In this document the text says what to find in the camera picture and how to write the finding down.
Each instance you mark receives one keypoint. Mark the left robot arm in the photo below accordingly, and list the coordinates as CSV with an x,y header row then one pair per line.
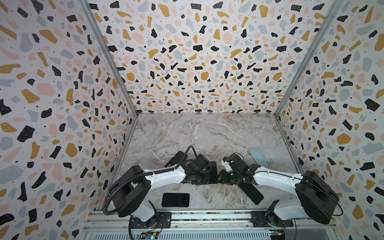
x,y
126,196

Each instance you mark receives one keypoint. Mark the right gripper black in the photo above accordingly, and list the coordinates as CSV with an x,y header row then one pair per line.
x,y
227,175

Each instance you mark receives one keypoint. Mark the black phone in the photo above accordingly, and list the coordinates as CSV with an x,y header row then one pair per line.
x,y
213,173
176,200
252,192

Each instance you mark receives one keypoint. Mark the light blue phone case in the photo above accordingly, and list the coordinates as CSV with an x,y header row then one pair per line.
x,y
259,157

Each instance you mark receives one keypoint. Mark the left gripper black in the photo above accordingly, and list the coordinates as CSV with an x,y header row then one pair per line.
x,y
206,172

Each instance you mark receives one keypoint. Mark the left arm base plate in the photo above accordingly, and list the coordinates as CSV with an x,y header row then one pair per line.
x,y
161,220

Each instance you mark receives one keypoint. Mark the black phone case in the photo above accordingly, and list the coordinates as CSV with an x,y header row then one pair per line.
x,y
177,159

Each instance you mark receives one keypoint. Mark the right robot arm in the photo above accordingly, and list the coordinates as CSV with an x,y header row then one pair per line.
x,y
312,197

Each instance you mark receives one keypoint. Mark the left circuit board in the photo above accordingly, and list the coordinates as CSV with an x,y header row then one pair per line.
x,y
148,235

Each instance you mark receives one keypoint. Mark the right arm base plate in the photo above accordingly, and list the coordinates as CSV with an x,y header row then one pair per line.
x,y
262,219

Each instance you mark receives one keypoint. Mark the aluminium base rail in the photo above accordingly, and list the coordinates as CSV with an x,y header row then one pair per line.
x,y
205,225

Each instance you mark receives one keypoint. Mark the circuit board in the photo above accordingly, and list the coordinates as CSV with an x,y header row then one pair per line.
x,y
148,235
277,235

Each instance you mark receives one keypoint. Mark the right circuit board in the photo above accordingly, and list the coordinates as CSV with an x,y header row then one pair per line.
x,y
277,235

